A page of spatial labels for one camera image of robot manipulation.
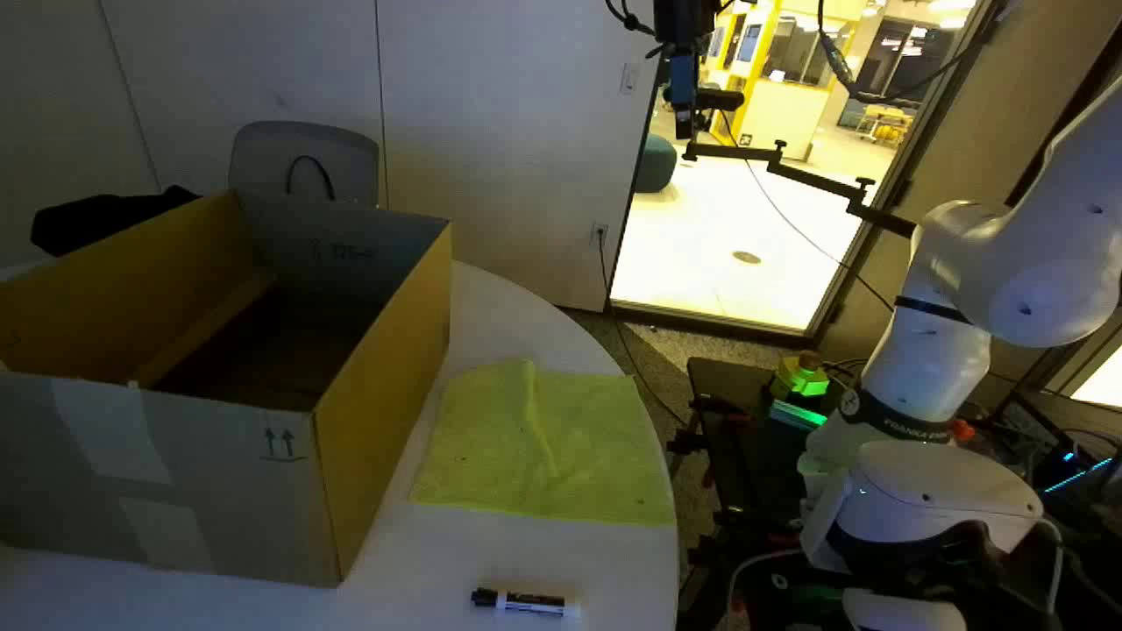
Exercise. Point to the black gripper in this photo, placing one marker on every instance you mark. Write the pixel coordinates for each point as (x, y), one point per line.
(681, 24)

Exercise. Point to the yellow microfiber cloth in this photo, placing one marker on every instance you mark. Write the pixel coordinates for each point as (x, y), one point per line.
(529, 456)

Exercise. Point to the black and white marker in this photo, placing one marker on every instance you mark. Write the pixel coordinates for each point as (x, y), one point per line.
(529, 606)

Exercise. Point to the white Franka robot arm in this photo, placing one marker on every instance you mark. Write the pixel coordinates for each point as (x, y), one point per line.
(1028, 259)

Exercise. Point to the brown cardboard box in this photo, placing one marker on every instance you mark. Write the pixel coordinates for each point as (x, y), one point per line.
(177, 494)

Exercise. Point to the dark green pouf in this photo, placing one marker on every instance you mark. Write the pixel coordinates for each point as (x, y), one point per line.
(653, 164)

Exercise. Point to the green lit device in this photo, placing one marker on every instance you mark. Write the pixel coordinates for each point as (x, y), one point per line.
(801, 383)

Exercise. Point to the black robot cart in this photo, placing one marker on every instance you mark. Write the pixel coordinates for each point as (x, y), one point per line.
(747, 468)

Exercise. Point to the black stereo camera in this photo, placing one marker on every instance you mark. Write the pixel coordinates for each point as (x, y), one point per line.
(724, 101)

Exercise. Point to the black articulated camera mount arm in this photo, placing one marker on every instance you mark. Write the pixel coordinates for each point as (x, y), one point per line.
(819, 176)

